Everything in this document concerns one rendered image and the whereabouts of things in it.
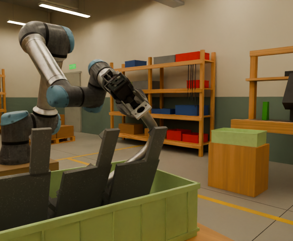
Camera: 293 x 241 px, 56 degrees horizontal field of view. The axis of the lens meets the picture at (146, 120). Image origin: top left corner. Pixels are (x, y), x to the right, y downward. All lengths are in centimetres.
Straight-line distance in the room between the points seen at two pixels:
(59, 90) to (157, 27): 671
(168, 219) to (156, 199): 9
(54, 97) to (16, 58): 1056
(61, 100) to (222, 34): 565
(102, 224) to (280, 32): 549
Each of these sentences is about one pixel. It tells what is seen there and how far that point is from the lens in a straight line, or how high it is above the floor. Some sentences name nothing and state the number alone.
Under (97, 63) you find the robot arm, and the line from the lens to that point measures 104.
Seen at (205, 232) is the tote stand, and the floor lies 79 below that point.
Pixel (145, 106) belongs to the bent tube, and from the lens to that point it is 81.
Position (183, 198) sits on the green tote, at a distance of 87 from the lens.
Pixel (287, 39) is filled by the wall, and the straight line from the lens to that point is 587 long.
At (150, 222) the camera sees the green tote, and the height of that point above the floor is 88.
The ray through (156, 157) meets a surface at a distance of 87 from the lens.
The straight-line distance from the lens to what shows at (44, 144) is 71.
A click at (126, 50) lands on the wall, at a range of 833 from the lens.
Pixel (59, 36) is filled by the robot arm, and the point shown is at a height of 149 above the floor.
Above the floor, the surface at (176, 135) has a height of 38.
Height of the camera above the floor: 122
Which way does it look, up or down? 5 degrees down
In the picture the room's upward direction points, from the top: straight up
